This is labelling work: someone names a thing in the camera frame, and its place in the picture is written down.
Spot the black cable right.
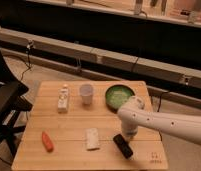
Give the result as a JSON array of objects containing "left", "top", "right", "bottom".
[{"left": 156, "top": 91, "right": 170, "bottom": 113}]

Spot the black chair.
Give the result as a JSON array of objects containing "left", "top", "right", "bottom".
[{"left": 0, "top": 51, "right": 32, "bottom": 156}]

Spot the orange carrot toy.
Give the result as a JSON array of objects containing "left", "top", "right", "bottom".
[{"left": 42, "top": 132, "right": 54, "bottom": 152}]

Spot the green bowl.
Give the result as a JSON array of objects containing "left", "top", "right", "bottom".
[{"left": 105, "top": 84, "right": 135, "bottom": 112}]

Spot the black cable left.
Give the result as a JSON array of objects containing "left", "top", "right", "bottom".
[{"left": 19, "top": 42, "right": 34, "bottom": 82}]

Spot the white rectangular bottle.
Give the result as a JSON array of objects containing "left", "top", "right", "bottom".
[{"left": 57, "top": 84, "right": 69, "bottom": 113}]

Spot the black eraser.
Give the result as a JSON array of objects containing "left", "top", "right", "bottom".
[{"left": 113, "top": 134, "right": 133, "bottom": 159}]

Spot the translucent plastic cup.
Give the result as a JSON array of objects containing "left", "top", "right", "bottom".
[{"left": 79, "top": 84, "right": 94, "bottom": 105}]

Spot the black cable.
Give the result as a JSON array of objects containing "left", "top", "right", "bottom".
[
  {"left": 156, "top": 91, "right": 170, "bottom": 113},
  {"left": 19, "top": 42, "right": 34, "bottom": 82}
]

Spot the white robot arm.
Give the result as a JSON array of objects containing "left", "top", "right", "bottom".
[{"left": 117, "top": 96, "right": 201, "bottom": 145}]

